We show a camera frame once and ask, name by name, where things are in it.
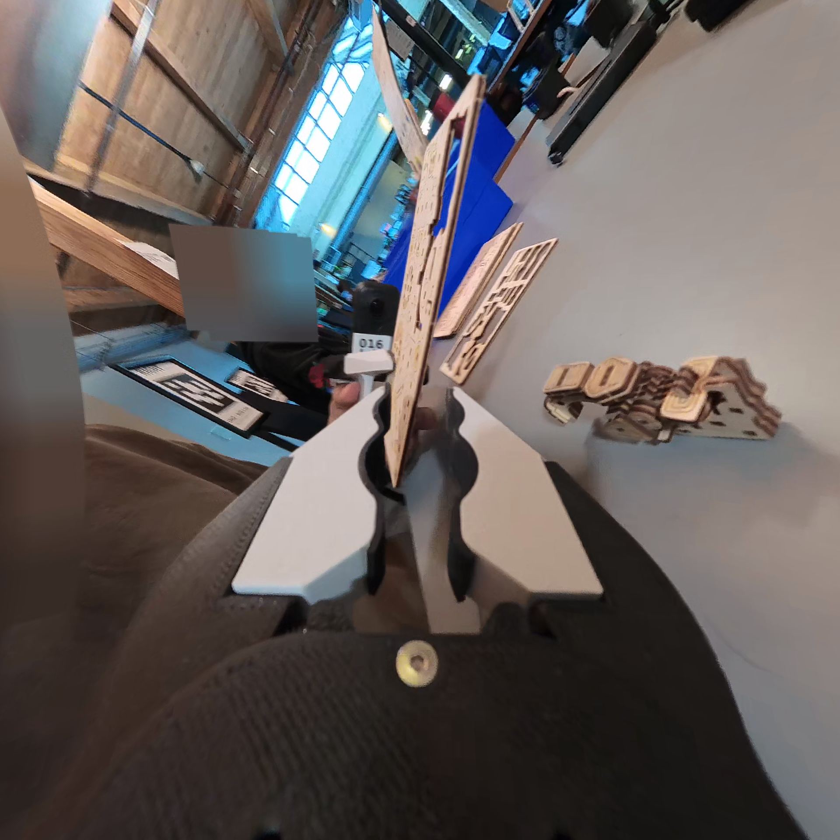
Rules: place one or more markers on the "person's left hand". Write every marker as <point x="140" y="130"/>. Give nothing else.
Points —
<point x="344" y="403"/>

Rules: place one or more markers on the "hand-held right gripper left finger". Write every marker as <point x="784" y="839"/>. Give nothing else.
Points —
<point x="308" y="505"/>

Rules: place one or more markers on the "blue box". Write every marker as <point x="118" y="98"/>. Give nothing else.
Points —
<point x="489" y="197"/>

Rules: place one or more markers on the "emptied wooden frame sheet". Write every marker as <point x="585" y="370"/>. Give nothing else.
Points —
<point x="539" y="247"/>

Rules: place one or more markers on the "engraved wooden puzzle sheet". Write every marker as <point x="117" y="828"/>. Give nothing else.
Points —
<point x="479" y="275"/>

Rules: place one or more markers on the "black device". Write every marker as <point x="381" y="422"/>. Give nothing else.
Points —
<point x="604" y="98"/>

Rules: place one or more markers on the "assembled wooden model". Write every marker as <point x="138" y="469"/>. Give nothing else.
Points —
<point x="722" y="407"/>

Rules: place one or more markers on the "wooden beam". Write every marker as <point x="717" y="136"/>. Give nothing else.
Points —
<point x="105" y="243"/>

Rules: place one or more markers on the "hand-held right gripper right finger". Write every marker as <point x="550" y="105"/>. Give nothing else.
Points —
<point x="525" y="518"/>

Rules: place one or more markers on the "leaning plywood sheet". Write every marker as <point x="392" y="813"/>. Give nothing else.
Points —
<point x="400" y="98"/>

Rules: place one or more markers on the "large window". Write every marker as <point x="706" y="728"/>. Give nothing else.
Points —
<point x="315" y="131"/>

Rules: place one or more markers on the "person's brown clothing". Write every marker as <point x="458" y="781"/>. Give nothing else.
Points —
<point x="131" y="525"/>

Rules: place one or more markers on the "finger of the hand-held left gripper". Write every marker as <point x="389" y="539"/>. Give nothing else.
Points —
<point x="367" y="363"/>

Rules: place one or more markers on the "wooden puzzle parts sheet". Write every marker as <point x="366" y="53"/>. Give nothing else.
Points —
<point x="420" y="341"/>

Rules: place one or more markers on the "black white marker board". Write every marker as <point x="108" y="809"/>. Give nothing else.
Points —
<point x="190" y="394"/>
<point x="253" y="384"/>

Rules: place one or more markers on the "grey desk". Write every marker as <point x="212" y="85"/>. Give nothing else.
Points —
<point x="689" y="262"/>

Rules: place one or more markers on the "person's black printed shirt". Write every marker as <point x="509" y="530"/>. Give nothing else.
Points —
<point x="282" y="374"/>

